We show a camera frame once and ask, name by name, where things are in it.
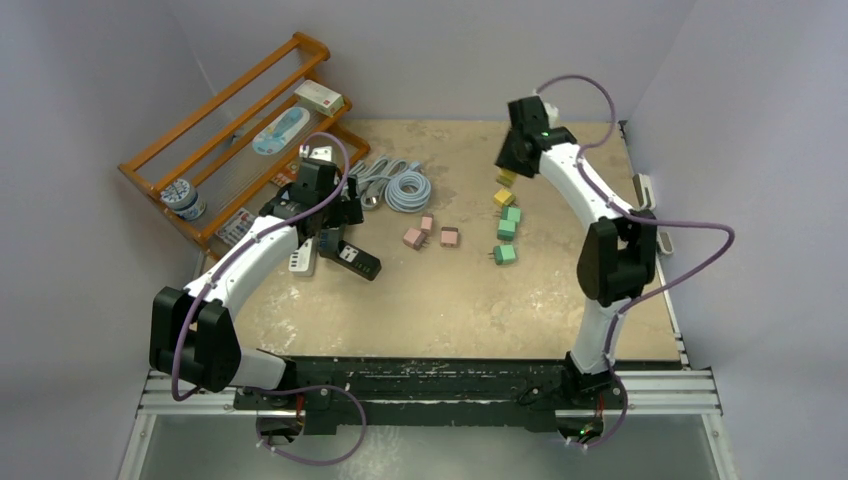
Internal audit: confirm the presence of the yellow plug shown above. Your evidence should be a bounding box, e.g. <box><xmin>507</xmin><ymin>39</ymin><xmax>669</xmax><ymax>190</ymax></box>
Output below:
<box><xmin>496</xmin><ymin>169</ymin><xmax>518</xmax><ymax>188</ymax></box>
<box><xmin>493</xmin><ymin>188</ymin><xmax>516</xmax><ymax>208</ymax></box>

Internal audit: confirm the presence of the white power strip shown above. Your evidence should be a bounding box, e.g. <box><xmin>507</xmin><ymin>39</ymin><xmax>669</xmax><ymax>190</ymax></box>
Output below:
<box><xmin>287</xmin><ymin>238</ymin><xmax>317</xmax><ymax>277</ymax></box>

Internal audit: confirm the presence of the black power strip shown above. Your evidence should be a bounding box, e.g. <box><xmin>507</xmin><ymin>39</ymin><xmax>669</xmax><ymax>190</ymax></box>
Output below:
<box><xmin>317</xmin><ymin>225</ymin><xmax>346</xmax><ymax>259</ymax></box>
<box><xmin>334</xmin><ymin>241</ymin><xmax>382</xmax><ymax>281</ymax></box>

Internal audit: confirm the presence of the pink plug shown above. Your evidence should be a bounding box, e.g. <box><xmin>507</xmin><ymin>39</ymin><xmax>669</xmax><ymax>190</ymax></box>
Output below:
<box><xmin>402</xmin><ymin>227</ymin><xmax>429</xmax><ymax>251</ymax></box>
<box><xmin>440</xmin><ymin>226</ymin><xmax>460</xmax><ymax>248</ymax></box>
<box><xmin>420</xmin><ymin>213</ymin><xmax>434</xmax><ymax>235</ymax></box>

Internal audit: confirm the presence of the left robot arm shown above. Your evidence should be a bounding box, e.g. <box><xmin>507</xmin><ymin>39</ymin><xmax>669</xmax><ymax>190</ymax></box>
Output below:
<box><xmin>149</xmin><ymin>158</ymin><xmax>363</xmax><ymax>409</ymax></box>

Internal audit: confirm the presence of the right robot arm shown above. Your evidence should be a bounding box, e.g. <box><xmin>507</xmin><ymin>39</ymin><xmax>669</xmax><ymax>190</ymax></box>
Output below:
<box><xmin>495</xmin><ymin>96</ymin><xmax>656</xmax><ymax>407</ymax></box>

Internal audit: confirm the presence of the orange snack packet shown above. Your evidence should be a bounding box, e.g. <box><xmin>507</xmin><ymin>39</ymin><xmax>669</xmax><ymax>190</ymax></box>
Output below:
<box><xmin>271</xmin><ymin>169</ymin><xmax>296</xmax><ymax>187</ymax></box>

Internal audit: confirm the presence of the blue oval package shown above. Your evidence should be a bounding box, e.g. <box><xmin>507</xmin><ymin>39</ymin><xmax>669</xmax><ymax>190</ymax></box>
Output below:
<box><xmin>251</xmin><ymin>106</ymin><xmax>311</xmax><ymax>156</ymax></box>

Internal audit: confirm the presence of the white red box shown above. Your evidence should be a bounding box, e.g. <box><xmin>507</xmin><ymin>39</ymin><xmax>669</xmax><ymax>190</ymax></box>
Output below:
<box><xmin>294</xmin><ymin>80</ymin><xmax>345</xmax><ymax>117</ymax></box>

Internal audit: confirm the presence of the colour marker pack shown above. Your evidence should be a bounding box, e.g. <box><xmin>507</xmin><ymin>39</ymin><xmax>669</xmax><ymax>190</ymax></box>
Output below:
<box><xmin>215</xmin><ymin>208</ymin><xmax>256</xmax><ymax>247</ymax></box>

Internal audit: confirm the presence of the orange wooden rack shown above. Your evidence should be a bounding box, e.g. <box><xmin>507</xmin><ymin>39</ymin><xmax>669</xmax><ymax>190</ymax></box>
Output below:
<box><xmin>118</xmin><ymin>32</ymin><xmax>370</xmax><ymax>259</ymax></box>

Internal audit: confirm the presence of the blue white ceramic jar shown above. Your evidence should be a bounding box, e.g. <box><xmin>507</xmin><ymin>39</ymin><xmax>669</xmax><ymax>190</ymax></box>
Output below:
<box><xmin>160</xmin><ymin>178</ymin><xmax>206</xmax><ymax>222</ymax></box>

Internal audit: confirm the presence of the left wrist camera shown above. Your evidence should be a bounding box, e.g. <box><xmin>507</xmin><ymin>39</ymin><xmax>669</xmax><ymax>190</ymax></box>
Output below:
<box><xmin>299</xmin><ymin>145</ymin><xmax>334</xmax><ymax>163</ymax></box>

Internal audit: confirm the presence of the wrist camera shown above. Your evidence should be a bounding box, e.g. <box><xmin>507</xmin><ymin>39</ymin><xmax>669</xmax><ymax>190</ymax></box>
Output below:
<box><xmin>542</xmin><ymin>101</ymin><xmax>559</xmax><ymax>128</ymax></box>
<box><xmin>299</xmin><ymin>145</ymin><xmax>334</xmax><ymax>163</ymax></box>

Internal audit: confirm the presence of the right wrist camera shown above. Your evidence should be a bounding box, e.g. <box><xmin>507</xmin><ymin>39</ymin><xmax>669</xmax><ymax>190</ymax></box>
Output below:
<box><xmin>542</xmin><ymin>101</ymin><xmax>559</xmax><ymax>128</ymax></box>

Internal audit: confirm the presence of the grey cable left bundle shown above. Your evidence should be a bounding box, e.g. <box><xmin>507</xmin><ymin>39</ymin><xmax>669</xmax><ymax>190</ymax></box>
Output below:
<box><xmin>344</xmin><ymin>155</ymin><xmax>409</xmax><ymax>212</ymax></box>

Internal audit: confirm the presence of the white wall clip upper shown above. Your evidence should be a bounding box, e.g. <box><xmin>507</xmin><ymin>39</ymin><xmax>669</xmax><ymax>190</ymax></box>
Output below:
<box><xmin>632</xmin><ymin>173</ymin><xmax>657</xmax><ymax>210</ymax></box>

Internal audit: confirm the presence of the white wall clip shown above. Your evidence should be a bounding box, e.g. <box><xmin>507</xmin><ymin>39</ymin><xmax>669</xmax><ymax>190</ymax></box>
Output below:
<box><xmin>632</xmin><ymin>173</ymin><xmax>657</xmax><ymax>210</ymax></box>
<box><xmin>656</xmin><ymin>231</ymin><xmax>674</xmax><ymax>256</ymax></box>

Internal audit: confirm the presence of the white wall clip lower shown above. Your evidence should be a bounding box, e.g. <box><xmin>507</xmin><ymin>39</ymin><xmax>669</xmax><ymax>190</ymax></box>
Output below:
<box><xmin>656</xmin><ymin>231</ymin><xmax>674</xmax><ymax>256</ymax></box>

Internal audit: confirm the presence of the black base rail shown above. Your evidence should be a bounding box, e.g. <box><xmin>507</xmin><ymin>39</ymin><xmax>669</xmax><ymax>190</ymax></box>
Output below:
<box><xmin>215</xmin><ymin>356</ymin><xmax>627</xmax><ymax>440</ymax></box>

